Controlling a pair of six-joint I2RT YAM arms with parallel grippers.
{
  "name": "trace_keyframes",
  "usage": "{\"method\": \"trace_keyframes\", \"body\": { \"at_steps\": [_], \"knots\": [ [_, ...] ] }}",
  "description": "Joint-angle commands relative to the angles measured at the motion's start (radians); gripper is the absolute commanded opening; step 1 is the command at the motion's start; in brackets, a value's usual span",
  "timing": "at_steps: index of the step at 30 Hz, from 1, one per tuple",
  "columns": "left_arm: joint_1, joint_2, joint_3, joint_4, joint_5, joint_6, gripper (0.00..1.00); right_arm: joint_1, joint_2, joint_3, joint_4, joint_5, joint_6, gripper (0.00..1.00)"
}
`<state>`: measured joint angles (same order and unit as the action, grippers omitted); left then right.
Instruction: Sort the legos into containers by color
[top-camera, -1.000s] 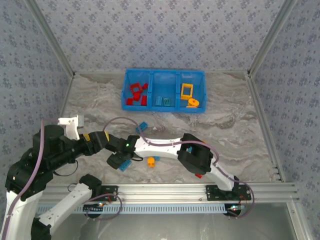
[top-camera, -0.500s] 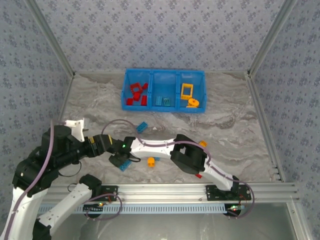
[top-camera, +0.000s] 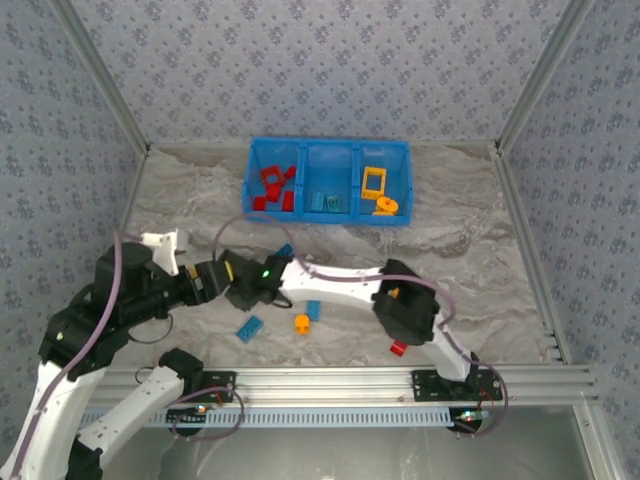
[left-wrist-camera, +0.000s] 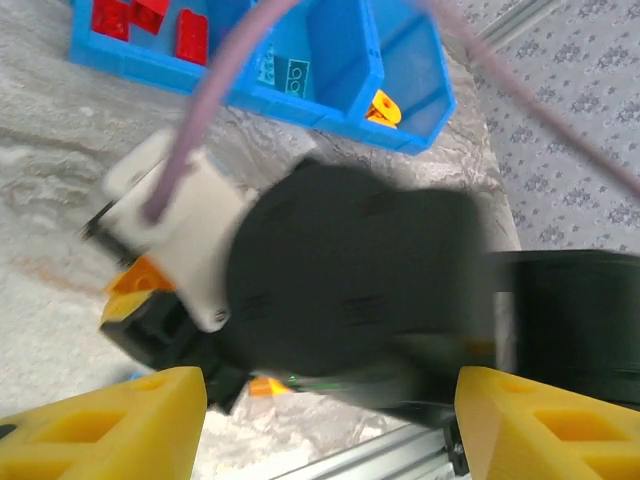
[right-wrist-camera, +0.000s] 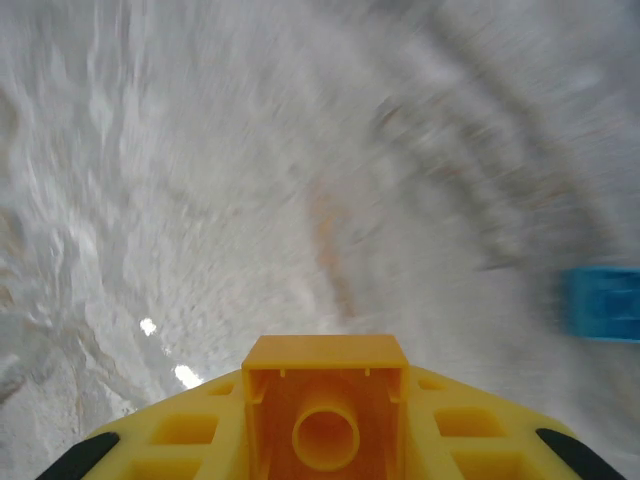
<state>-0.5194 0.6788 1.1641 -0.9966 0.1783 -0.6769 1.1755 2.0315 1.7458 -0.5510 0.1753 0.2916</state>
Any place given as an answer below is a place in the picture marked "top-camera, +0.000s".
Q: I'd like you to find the yellow lego window frame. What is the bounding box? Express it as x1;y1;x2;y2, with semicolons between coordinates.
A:
361;166;389;200

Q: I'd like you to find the grey metal panel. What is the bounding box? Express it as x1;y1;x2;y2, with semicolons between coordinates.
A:
29;405;626;480

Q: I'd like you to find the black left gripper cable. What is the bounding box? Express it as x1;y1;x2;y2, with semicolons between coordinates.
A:
127;312;175;345

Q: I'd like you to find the small LED controller board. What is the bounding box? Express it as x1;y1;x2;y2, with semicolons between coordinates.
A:
167;403;207;437
452;407;487;437

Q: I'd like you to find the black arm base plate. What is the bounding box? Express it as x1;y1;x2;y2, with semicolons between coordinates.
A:
410;368;504;404
164;370;237;402

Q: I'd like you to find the red lego window frame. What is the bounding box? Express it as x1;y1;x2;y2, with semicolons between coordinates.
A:
259;163;288;187

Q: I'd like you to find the white slotted cable duct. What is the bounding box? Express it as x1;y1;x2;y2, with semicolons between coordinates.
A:
79;407;457;429

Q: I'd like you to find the wide aluminium base rail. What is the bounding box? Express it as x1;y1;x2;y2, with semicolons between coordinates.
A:
54;364;599;407

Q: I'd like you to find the aluminium corner post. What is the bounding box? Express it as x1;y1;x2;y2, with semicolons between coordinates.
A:
494;0;599;151
48;0;153;154

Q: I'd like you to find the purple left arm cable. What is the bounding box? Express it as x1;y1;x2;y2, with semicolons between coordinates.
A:
8;229;247;480

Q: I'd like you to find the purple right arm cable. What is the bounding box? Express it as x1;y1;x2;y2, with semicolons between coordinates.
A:
212;212;511;440

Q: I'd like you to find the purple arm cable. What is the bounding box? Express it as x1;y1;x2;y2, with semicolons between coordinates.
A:
212;212;511;440
8;229;247;480

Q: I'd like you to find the aluminium side rail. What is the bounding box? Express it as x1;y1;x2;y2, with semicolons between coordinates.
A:
492;143;574;365
117;147;152;236

